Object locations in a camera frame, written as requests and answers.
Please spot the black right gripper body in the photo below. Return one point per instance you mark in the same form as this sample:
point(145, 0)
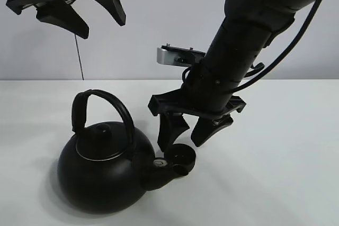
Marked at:
point(205, 92)

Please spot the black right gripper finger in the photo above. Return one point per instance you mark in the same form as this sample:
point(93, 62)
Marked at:
point(172, 125)
point(206, 128)

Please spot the black teacup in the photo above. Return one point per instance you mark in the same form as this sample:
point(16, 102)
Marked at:
point(182, 158)

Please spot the black round kettle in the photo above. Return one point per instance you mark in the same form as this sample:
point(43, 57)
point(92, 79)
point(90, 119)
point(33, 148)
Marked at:
point(108, 166)

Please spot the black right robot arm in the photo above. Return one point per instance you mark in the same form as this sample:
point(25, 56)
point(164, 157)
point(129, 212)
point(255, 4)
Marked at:
point(248, 27)

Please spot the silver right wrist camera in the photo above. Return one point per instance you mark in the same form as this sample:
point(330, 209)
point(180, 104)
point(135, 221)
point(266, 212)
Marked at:
point(174, 56)

